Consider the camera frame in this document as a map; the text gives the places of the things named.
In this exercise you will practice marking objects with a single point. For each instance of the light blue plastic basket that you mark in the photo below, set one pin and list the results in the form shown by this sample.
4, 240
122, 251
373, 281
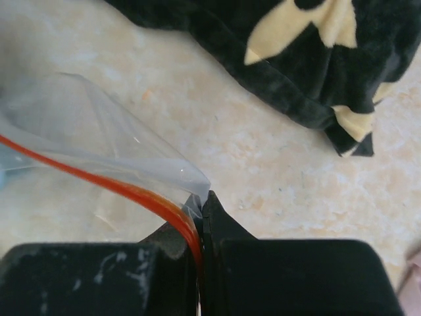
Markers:
12, 163

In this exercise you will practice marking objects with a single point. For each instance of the black floral pillow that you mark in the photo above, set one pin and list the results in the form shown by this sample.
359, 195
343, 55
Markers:
323, 64

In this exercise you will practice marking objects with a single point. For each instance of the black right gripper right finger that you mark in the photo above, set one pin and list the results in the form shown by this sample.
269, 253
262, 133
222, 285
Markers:
245, 275

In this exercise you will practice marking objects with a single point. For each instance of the clear zip top bag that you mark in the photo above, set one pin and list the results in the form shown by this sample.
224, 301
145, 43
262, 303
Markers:
66, 122

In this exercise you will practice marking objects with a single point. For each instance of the pink cloth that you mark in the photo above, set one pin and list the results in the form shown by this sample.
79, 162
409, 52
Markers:
409, 291

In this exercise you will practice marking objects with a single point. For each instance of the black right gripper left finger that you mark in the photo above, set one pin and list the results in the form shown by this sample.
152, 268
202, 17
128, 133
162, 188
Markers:
155, 276

